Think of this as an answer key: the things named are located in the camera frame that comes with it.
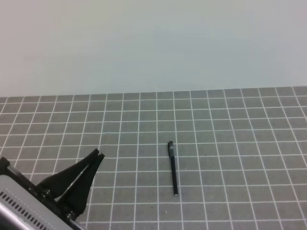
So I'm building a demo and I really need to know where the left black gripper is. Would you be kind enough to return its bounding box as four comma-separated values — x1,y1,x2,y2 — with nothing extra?
0,149,105,222

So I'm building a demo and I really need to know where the black pen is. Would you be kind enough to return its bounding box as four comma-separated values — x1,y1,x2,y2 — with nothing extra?
167,141,178,196

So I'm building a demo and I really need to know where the grey grid tablecloth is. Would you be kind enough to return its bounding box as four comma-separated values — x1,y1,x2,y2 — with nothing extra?
0,87,307,230

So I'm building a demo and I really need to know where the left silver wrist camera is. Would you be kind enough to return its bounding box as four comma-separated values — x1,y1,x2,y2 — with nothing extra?
0,175,71,230

